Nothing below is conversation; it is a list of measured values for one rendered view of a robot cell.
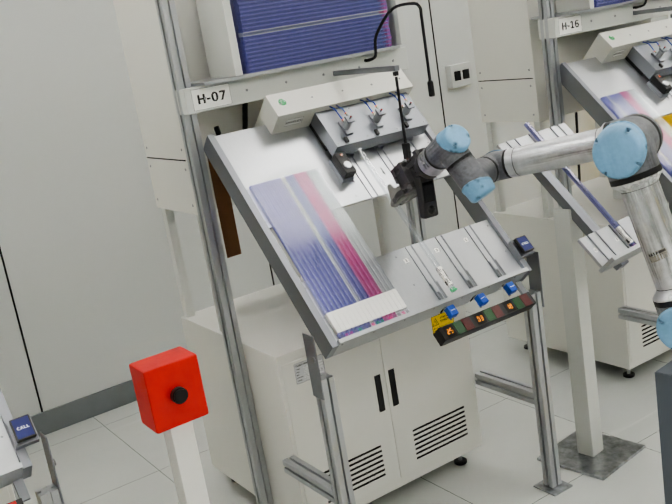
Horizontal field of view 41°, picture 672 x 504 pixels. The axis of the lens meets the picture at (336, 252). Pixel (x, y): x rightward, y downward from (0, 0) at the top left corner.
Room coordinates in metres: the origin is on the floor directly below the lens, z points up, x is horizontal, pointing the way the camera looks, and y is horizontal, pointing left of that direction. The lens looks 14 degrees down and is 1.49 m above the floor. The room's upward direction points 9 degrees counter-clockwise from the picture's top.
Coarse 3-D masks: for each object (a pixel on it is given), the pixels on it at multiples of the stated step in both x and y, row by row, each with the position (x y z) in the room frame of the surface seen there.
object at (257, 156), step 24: (240, 144) 2.54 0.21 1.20; (264, 144) 2.57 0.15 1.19; (288, 144) 2.60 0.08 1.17; (312, 144) 2.62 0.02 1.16; (384, 144) 2.70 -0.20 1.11; (240, 168) 2.48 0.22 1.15; (264, 168) 2.50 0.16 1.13; (288, 168) 2.53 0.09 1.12; (312, 168) 2.55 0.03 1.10; (360, 168) 2.60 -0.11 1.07; (384, 168) 2.63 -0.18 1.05; (336, 192) 2.51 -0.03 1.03; (360, 192) 2.54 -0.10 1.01; (264, 216) 2.38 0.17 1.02
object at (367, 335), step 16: (512, 272) 2.44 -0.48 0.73; (480, 288) 2.37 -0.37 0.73; (496, 288) 2.44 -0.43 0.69; (432, 304) 2.28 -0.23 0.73; (448, 304) 2.32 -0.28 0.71; (400, 320) 2.22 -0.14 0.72; (416, 320) 2.29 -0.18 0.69; (352, 336) 2.14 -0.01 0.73; (368, 336) 2.19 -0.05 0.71; (336, 352) 2.15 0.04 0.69
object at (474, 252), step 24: (432, 240) 2.48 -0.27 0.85; (456, 240) 2.50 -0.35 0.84; (480, 240) 2.52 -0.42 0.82; (384, 264) 2.37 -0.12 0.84; (408, 264) 2.39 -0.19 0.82; (456, 264) 2.43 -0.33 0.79; (480, 264) 2.46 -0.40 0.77; (504, 264) 2.48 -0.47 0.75; (408, 288) 2.33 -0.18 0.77; (432, 288) 2.34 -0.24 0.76; (336, 336) 2.15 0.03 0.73
